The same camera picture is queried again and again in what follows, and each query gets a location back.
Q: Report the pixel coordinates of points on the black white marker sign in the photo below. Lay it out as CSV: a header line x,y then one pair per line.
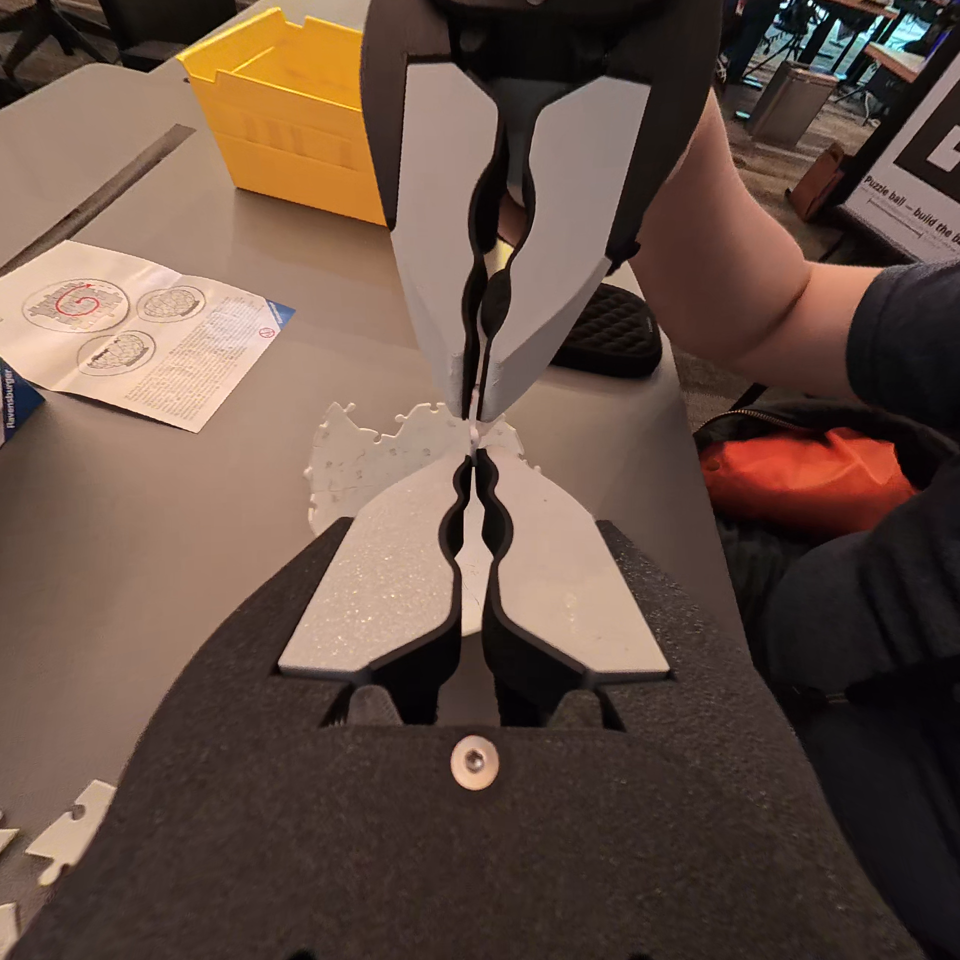
x,y
915,172

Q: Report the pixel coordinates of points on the yellow plastic bin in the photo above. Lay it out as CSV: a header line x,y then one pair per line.
x,y
285,135

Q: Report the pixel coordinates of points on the colourful puzzle box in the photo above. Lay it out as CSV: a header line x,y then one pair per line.
x,y
15,412

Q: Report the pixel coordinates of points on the partly built puzzle ball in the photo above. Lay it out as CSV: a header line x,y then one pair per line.
x,y
375,465

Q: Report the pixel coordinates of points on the grey waste bin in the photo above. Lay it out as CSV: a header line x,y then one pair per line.
x,y
791,105

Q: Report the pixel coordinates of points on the person's right forearm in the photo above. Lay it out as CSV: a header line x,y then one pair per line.
x,y
735,285

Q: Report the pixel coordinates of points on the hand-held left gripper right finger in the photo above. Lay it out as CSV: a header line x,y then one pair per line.
x,y
585,600

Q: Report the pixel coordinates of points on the pile of white puzzle pieces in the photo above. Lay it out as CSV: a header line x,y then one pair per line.
x,y
67,832

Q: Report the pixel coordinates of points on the orange object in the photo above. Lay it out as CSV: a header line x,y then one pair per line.
x,y
810,472

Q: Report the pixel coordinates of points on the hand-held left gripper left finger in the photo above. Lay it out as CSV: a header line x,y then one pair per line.
x,y
360,600

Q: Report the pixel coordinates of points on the white instruction leaflet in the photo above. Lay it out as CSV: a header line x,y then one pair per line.
x,y
150,337

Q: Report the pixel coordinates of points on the brown leather bag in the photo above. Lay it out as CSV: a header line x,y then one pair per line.
x,y
817,184

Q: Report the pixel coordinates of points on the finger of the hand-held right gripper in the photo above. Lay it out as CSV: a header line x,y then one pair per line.
x,y
435,187
585,187

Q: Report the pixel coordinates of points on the black bag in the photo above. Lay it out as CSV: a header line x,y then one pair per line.
x,y
750,570

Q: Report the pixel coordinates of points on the black wrist rest pad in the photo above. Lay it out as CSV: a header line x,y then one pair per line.
x,y
607,337

